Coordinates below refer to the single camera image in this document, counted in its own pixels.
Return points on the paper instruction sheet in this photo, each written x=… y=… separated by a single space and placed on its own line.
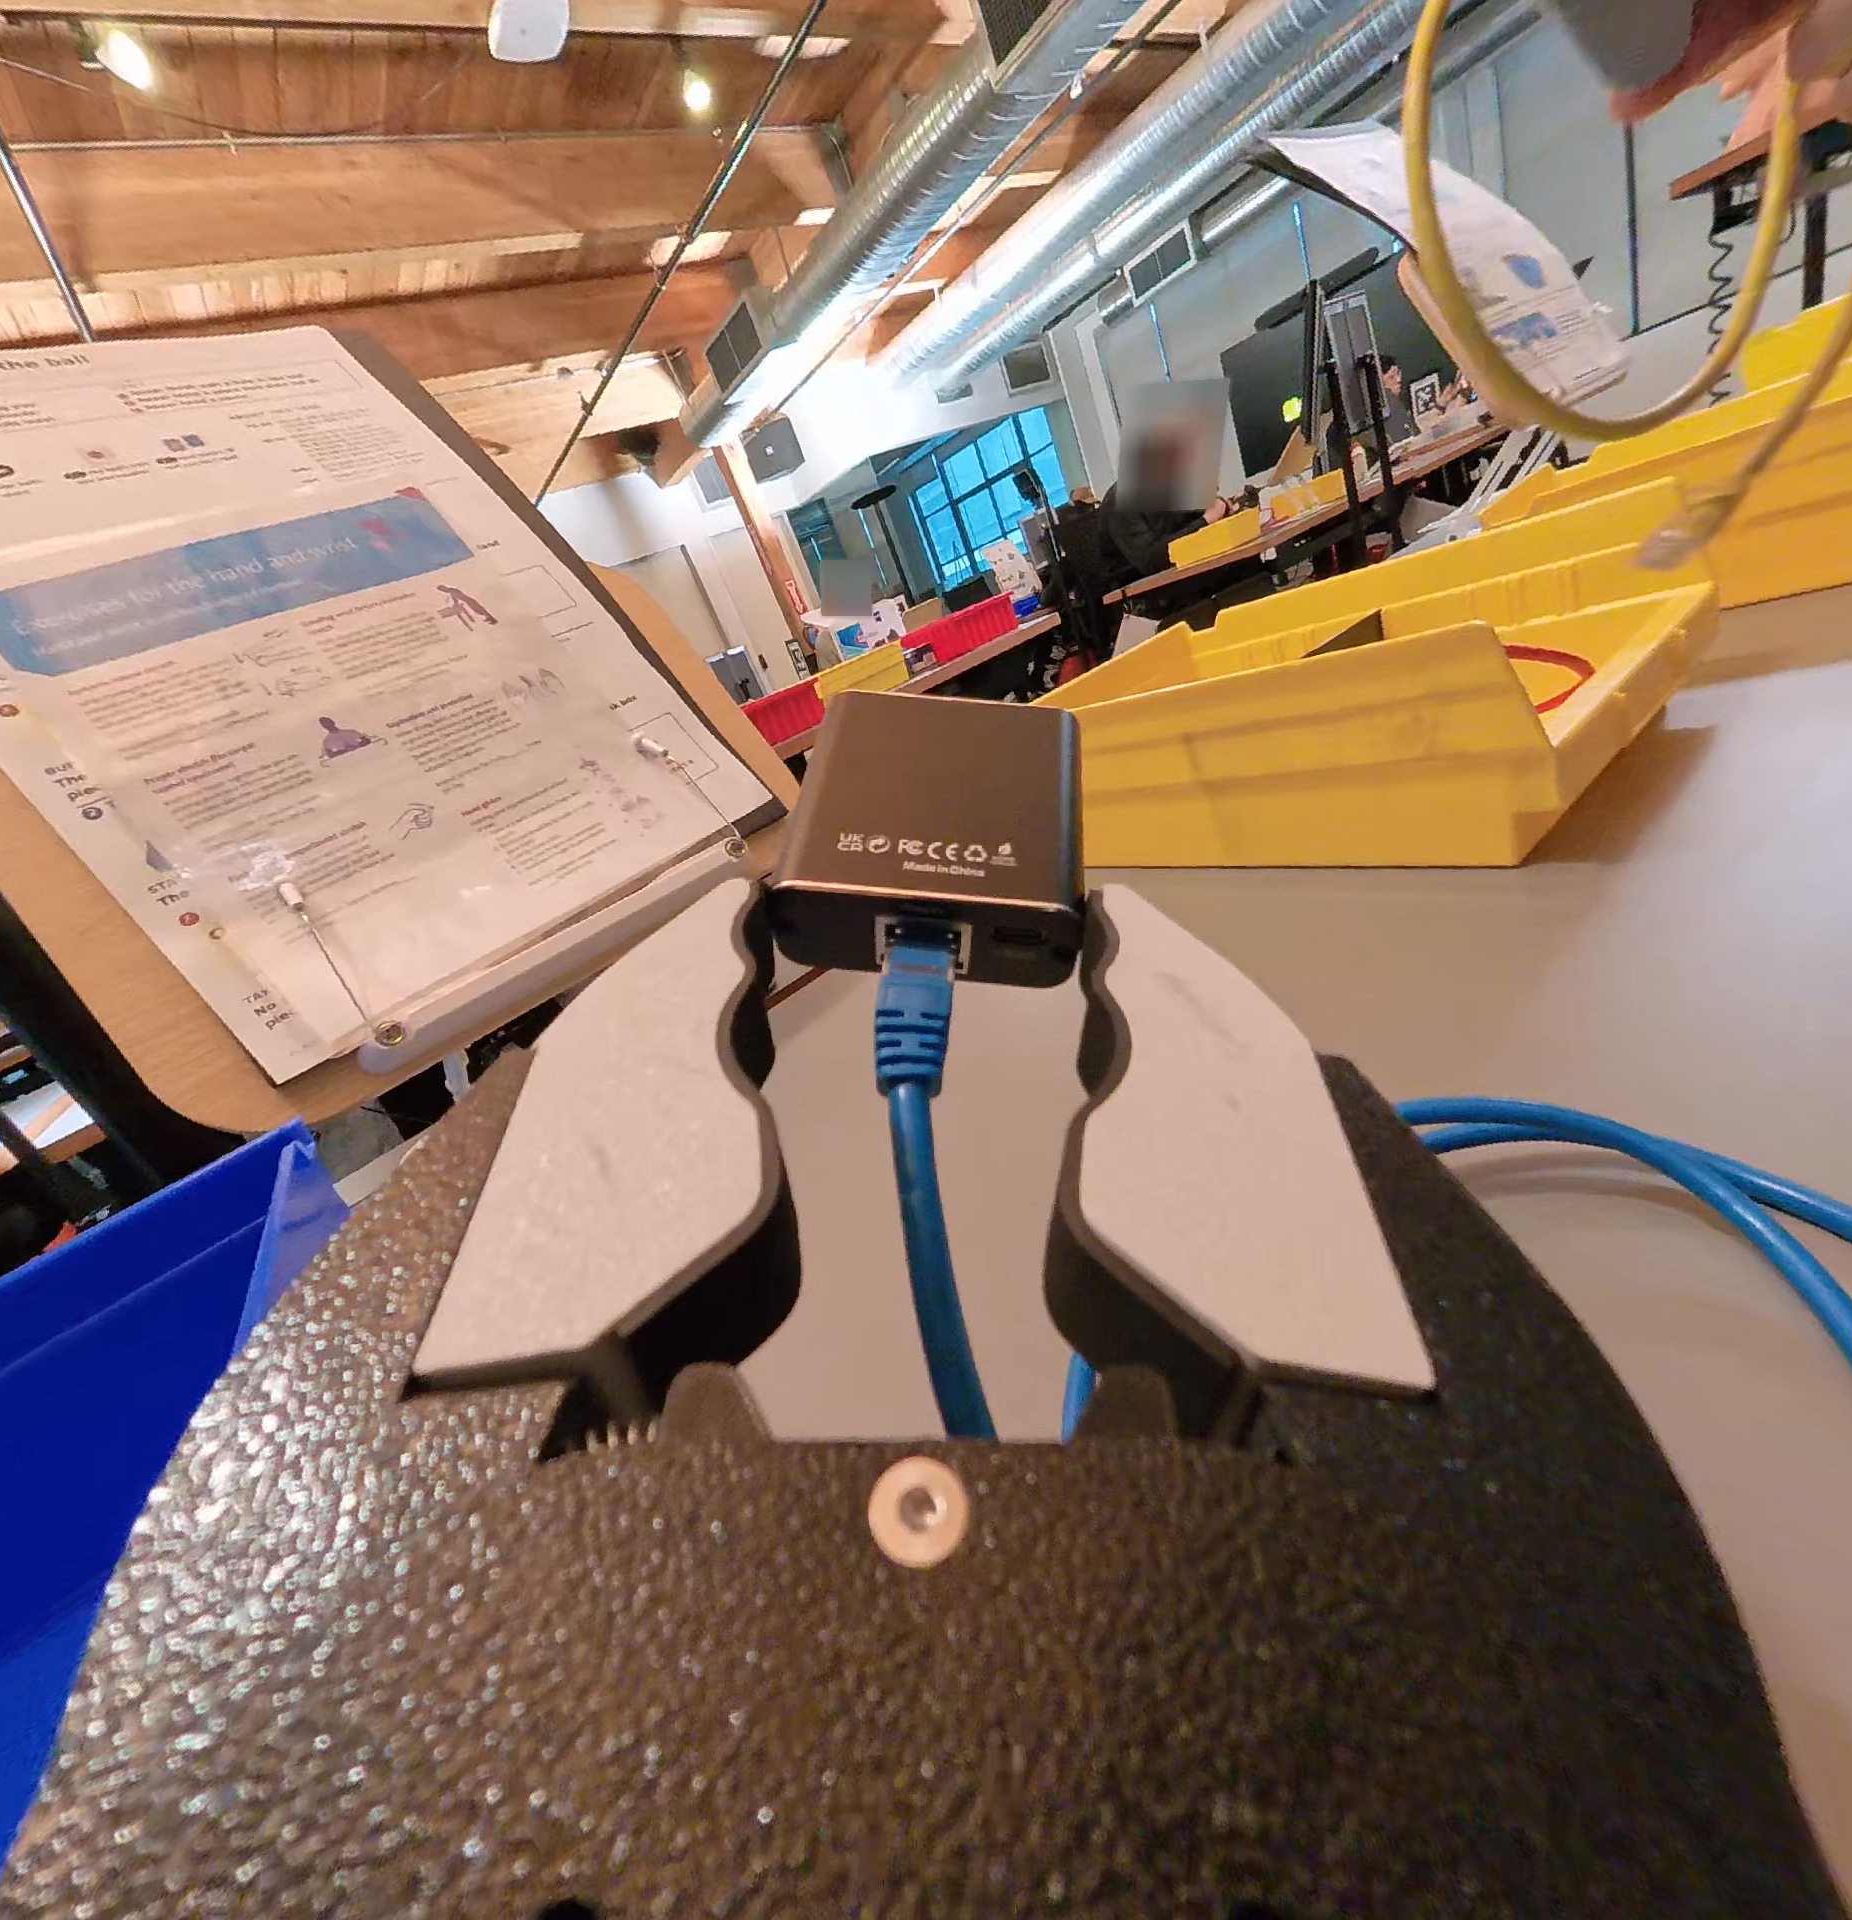
x=296 y=676

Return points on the wooden instruction board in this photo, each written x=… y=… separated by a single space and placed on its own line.
x=116 y=1020

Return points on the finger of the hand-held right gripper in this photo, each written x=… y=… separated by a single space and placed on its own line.
x=1624 y=38

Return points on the blue plastic bin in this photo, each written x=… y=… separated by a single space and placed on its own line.
x=85 y=1425

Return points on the black ethernet splitter box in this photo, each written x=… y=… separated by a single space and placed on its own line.
x=926 y=796

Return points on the black wall speaker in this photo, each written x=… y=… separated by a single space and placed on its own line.
x=771 y=447

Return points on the yellow plastic bin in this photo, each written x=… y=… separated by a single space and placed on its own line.
x=1809 y=496
x=1318 y=767
x=1464 y=577

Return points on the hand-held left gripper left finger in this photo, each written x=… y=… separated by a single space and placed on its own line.
x=596 y=1172

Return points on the grey desk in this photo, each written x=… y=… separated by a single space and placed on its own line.
x=1618 y=900

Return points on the black monitor on stand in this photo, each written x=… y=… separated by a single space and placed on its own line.
x=1268 y=389

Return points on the white ceiling access point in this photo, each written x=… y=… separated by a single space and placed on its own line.
x=529 y=26

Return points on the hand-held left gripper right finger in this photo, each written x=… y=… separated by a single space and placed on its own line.
x=1241 y=1186

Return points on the person's right hand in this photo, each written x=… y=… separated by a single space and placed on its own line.
x=1842 y=60

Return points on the red plastic bin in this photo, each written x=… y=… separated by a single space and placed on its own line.
x=965 y=632

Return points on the silver ventilation duct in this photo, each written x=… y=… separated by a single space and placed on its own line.
x=1163 y=166
x=895 y=166

